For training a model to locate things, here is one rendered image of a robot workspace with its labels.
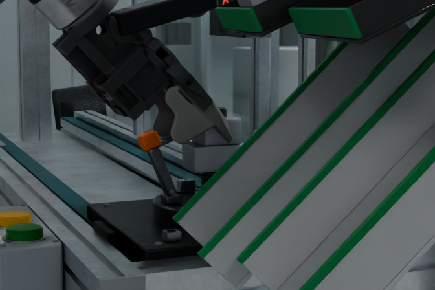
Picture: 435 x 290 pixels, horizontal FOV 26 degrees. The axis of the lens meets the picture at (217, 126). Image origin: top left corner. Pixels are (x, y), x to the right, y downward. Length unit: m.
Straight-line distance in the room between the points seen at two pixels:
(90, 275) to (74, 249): 0.08
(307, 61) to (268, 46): 0.71
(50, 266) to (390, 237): 0.50
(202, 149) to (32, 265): 0.22
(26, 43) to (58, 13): 1.09
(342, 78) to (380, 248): 0.30
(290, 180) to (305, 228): 0.04
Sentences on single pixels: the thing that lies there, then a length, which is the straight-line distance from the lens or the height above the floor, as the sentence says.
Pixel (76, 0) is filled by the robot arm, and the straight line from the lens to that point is 0.98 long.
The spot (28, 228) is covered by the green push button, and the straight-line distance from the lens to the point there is 1.04.
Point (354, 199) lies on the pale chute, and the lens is 0.74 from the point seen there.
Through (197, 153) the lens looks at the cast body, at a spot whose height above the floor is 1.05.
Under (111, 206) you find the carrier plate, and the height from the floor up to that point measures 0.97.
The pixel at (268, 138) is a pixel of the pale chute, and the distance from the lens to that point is 0.87.
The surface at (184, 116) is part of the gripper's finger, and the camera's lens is 1.03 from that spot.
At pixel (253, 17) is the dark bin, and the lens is 0.73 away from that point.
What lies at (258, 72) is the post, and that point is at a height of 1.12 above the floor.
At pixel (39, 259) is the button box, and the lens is 1.03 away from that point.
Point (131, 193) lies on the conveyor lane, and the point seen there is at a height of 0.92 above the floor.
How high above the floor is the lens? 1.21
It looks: 7 degrees down
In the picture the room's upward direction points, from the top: straight up
